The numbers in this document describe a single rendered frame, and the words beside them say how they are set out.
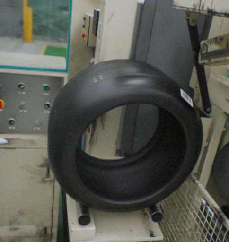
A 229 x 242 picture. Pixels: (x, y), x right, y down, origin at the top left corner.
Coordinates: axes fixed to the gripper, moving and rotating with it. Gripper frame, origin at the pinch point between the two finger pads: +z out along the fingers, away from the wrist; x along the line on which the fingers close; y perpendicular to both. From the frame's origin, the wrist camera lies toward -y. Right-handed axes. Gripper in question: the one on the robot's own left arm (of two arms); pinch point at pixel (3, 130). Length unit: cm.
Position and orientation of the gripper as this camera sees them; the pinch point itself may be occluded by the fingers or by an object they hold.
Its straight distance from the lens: 135.0
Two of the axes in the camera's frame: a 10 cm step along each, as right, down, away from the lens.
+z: 8.3, -1.2, 5.5
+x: 5.2, 5.1, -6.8
